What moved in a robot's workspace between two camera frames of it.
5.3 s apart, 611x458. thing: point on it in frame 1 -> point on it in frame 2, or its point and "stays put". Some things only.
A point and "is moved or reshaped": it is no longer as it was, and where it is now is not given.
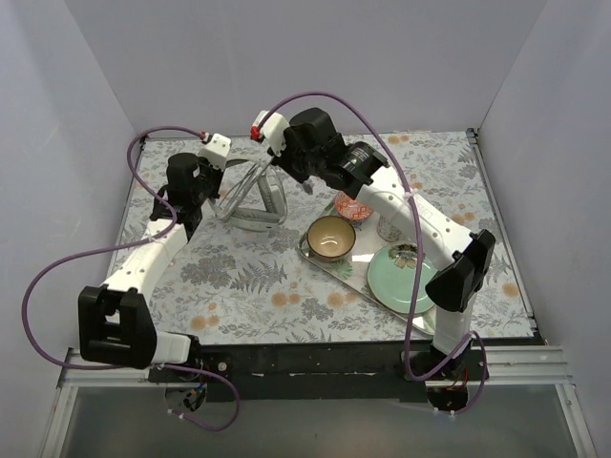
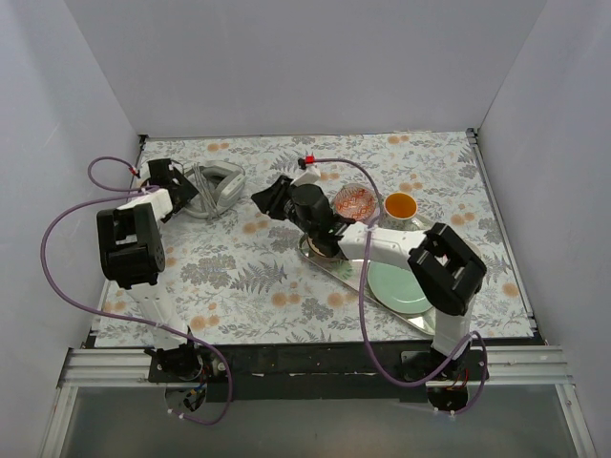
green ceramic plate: (389, 280) stays put
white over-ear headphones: (274, 198) is moved or reshaped
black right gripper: (296, 159) -> (279, 201)
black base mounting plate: (308, 371) stays put
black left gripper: (208, 176) -> (179, 186)
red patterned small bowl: (350, 209) stays put
